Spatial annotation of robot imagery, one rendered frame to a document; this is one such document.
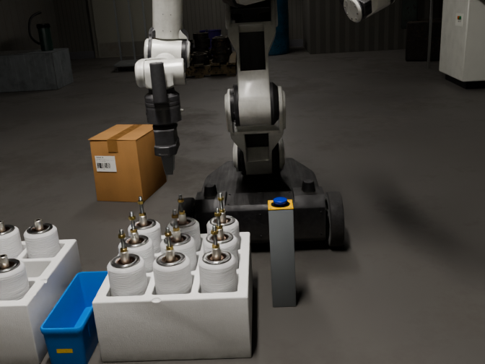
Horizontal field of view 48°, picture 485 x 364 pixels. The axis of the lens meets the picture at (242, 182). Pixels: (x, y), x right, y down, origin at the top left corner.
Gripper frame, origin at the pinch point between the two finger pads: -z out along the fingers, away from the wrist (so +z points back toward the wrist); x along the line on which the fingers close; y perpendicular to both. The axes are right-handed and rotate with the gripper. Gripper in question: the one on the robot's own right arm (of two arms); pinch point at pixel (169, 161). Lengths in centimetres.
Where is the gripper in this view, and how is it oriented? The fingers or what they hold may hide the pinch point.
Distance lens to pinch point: 144.6
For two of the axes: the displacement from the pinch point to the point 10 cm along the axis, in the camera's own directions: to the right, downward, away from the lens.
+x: 0.2, 3.3, -9.4
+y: 10.0, -0.6, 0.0
